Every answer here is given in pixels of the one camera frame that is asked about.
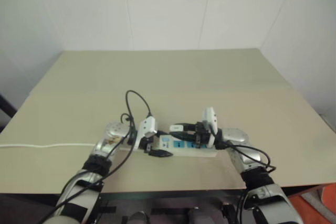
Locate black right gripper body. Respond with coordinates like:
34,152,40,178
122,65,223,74
195,120,213,149

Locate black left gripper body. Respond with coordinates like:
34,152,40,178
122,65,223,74
138,137,155,154

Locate white power strip blue sockets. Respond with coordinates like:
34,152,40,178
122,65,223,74
119,133,217,158

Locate dark rounded shape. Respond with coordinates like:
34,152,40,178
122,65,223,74
128,211,151,224

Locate orange bin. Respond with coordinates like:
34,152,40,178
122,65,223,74
287,183,336,224

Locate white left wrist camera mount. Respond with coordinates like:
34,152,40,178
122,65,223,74
134,117,159,152

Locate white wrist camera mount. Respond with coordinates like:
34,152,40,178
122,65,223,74
201,106,218,148
134,117,159,152

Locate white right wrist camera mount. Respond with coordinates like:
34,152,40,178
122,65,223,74
201,106,218,148

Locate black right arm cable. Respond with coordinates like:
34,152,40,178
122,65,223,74
207,119,277,175

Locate white power strip cord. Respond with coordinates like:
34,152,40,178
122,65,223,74
0,142,97,150

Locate dark metal frame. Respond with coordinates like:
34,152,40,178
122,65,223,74
0,93,18,133

